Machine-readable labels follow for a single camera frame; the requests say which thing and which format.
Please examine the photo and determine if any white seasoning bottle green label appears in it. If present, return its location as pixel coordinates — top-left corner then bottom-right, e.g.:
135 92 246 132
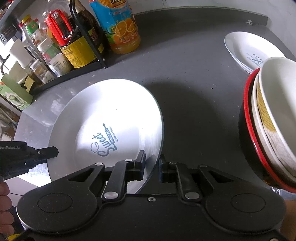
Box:
37 39 72 77

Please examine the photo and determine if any white plate Sweet print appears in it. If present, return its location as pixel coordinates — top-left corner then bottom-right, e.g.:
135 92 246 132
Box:
48 78 165 194

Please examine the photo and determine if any white plate Bakery print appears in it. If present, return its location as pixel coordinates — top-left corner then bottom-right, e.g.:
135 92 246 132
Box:
224 31 285 74

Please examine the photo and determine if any dark soy sauce bottle yellow label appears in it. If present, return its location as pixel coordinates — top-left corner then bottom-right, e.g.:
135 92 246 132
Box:
69 1 110 68

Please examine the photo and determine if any red capped sauce bottle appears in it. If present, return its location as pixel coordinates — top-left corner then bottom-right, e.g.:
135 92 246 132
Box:
45 9 97 69

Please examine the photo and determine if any red rimmed bowl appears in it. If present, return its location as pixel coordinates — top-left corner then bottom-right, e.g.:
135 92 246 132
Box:
238 69 295 194

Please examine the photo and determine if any orange juice bottle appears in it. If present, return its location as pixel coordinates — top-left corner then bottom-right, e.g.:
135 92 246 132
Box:
89 0 140 54

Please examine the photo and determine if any black wire shelf rack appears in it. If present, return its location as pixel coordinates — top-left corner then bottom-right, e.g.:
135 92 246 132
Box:
0 0 108 95

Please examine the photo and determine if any small glass spice jar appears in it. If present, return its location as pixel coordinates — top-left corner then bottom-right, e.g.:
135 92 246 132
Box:
30 59 55 84

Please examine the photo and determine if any person's right hand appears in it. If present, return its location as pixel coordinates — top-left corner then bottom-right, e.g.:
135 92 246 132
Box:
280 200 296 240

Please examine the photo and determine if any green cardboard box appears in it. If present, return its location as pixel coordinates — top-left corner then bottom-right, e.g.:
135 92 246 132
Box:
1 74 33 110

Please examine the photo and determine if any person's left hand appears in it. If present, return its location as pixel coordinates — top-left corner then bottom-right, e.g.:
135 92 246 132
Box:
1 181 15 236

